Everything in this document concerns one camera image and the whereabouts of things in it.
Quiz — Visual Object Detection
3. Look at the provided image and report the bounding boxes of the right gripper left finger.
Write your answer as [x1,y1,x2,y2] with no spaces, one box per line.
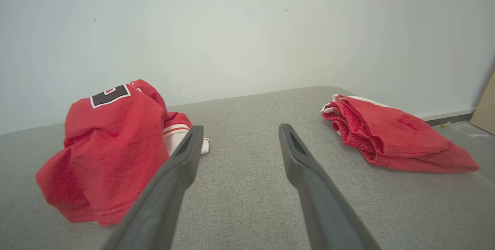
[101,125,204,250]

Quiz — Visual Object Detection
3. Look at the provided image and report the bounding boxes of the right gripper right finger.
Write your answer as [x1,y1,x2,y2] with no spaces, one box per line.
[279,123,381,250]

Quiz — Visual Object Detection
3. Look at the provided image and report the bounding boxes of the red shirt white sleeves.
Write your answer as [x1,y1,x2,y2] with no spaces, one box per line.
[36,79,210,227]

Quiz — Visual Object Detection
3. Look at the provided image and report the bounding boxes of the red basketball shorts white stripes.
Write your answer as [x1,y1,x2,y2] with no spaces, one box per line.
[321,94,480,174]

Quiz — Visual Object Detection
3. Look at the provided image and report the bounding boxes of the grey fabric sofa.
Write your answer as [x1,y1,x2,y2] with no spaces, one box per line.
[0,86,495,250]

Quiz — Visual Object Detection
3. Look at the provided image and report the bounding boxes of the white wall baseboard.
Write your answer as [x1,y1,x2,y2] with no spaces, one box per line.
[420,108,475,127]

